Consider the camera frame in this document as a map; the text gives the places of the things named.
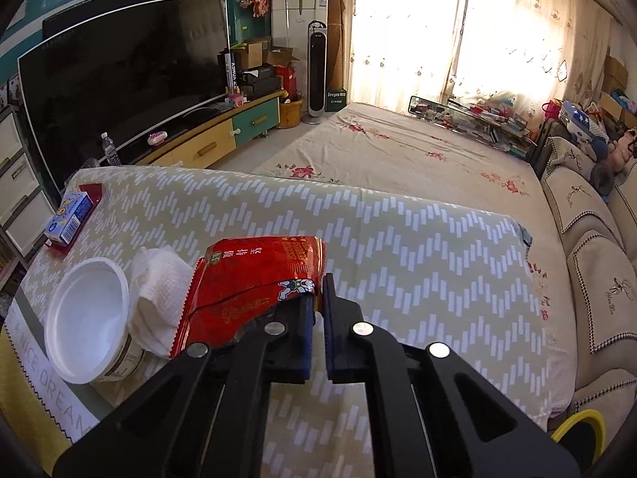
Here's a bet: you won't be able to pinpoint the yellow and green tv cabinet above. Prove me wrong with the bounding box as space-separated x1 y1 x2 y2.
118 90 288 171

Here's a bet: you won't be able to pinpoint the zigzag patterned tablecloth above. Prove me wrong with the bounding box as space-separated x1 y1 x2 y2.
14 164 547 478

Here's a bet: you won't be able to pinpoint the yellow printed mat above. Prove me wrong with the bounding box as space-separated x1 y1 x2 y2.
0 279 101 460

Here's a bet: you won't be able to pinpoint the wooden bucket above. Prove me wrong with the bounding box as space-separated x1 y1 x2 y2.
279 97 305 131

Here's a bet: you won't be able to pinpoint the white drawer unit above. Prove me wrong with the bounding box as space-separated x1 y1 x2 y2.
0 104 57 261

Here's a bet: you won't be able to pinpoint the stack of cardboard boxes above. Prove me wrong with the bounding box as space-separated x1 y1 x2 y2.
600 55 637 131

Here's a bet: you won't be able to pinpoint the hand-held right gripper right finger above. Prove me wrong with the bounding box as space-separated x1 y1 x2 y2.
322 274 581 478

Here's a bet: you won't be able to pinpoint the beige sofa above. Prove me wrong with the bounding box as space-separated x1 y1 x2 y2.
529 119 637 426

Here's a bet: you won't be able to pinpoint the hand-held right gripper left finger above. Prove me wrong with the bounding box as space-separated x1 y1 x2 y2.
52 298 315 478

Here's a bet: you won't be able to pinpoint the blue star print bag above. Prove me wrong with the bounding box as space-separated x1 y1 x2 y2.
560 101 594 141

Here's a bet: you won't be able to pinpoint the crumpled white tissue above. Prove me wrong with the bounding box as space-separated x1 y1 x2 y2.
127 246 196 358

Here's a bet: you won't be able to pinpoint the floral bedsheet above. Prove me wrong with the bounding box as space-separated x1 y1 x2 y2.
253 102 579 411

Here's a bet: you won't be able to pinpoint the red snack bag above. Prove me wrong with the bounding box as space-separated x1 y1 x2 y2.
169 234 328 360

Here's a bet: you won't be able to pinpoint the black television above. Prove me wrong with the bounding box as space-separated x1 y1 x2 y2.
17 0 233 196

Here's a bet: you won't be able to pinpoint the blue tissue packet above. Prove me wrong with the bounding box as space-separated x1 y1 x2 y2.
44 193 95 246

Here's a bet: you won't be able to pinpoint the cardboard boxes beside television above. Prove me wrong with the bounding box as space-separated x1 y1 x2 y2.
232 37 300 100

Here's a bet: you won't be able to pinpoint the tower fan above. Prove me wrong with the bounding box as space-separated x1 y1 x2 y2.
304 20 330 125

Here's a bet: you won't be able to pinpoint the yellow trash bin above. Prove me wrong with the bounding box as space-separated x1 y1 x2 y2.
554 409 608 460

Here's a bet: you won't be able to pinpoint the cream curtains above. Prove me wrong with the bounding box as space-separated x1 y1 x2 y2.
342 0 620 126

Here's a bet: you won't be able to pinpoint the beige paper noodle cup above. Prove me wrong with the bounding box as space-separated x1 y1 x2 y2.
44 257 146 385

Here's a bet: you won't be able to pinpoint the clear water bottle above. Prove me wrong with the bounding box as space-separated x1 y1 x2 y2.
101 132 121 167

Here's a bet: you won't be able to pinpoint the red flat packet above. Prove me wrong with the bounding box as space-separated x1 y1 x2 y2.
46 184 104 256

